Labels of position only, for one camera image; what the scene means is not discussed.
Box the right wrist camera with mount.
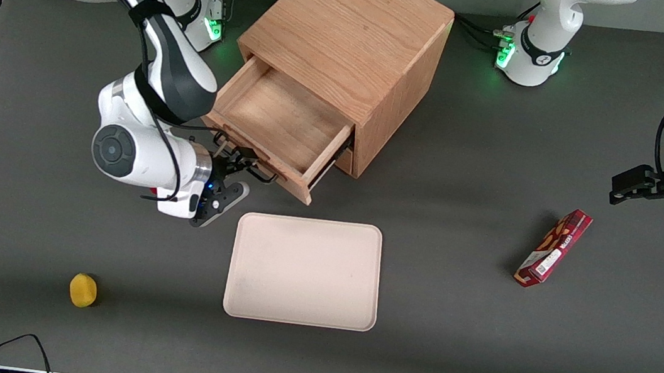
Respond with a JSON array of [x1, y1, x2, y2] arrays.
[[154, 171, 252, 235]]

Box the yellow toy lemon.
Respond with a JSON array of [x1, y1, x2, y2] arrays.
[[67, 271, 101, 310]]

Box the wooden drawer cabinet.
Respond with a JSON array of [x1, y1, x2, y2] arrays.
[[194, 0, 458, 221]]

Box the black cables at left arm base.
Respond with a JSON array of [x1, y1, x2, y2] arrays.
[[450, 0, 542, 55]]

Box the black drawer handle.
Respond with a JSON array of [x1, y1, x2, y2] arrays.
[[209, 130, 285, 185]]

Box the wooden drawer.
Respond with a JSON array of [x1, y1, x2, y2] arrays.
[[194, 50, 363, 211]]

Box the beige rectangular tray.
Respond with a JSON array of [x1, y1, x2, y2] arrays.
[[221, 208, 389, 335]]

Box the red snack box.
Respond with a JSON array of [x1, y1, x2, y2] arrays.
[[512, 202, 595, 296]]

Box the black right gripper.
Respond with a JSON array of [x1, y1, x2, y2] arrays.
[[206, 144, 261, 199]]

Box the black cable along right arm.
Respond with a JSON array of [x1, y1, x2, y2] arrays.
[[0, 0, 207, 204]]

